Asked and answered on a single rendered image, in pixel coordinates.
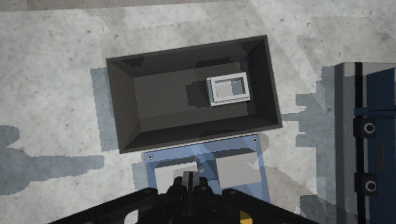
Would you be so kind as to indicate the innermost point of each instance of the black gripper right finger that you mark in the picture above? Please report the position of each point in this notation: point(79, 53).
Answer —
point(225, 209)

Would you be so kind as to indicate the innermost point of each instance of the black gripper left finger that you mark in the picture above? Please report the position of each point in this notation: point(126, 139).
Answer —
point(153, 208)

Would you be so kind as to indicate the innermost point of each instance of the grey rectangular block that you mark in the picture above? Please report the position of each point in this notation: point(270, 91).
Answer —
point(237, 167)
point(166, 172)

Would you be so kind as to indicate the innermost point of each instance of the grey open-top rectangular box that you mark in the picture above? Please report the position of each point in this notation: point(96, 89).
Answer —
point(227, 89)

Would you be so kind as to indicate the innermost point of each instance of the yellow rectangular block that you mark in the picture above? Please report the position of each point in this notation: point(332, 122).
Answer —
point(245, 218)

